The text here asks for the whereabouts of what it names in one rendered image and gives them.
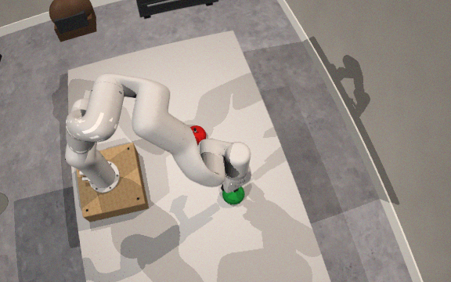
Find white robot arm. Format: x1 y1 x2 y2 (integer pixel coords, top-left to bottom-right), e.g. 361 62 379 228
65 73 251 193

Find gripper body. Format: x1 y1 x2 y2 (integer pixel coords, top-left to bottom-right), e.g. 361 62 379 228
223 166 251 193

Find green dome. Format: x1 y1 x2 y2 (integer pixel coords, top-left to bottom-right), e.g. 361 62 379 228
222 186 244 204

